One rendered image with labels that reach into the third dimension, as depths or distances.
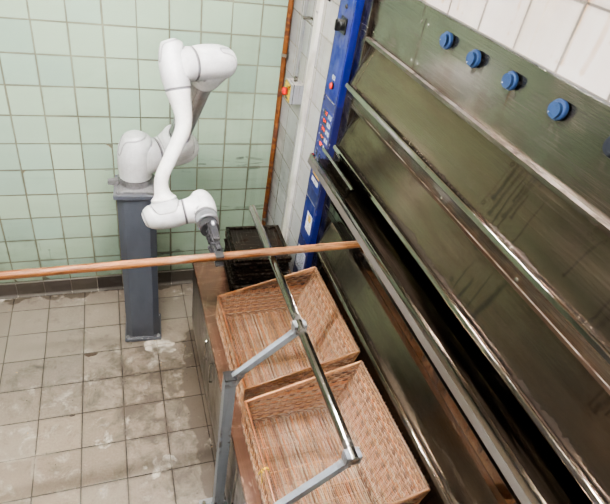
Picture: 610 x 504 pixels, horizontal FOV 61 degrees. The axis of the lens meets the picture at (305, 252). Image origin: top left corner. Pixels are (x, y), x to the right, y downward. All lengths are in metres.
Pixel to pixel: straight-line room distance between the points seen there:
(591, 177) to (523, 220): 0.20
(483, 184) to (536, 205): 0.18
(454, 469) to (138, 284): 1.90
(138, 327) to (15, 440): 0.82
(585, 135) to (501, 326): 0.50
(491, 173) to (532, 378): 0.51
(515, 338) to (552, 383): 0.14
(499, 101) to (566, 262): 0.44
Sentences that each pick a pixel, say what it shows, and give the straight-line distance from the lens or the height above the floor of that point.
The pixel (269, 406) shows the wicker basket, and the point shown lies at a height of 0.67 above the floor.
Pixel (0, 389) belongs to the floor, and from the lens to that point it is 3.18.
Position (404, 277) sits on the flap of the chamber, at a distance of 1.64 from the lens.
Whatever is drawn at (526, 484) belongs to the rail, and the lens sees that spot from 1.26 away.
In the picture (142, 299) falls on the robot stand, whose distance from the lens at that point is 3.03.
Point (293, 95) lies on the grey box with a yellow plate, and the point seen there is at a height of 1.46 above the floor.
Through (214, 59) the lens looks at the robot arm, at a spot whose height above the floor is 1.72.
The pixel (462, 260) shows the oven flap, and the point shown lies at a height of 1.55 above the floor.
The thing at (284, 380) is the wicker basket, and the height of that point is 0.74.
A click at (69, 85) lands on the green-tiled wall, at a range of 2.92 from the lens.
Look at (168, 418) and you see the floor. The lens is 2.90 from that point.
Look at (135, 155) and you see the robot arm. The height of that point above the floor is 1.20.
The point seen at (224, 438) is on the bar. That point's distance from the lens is 2.11.
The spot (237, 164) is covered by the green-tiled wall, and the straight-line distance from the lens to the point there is 3.18.
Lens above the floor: 2.38
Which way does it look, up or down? 37 degrees down
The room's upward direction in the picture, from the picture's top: 11 degrees clockwise
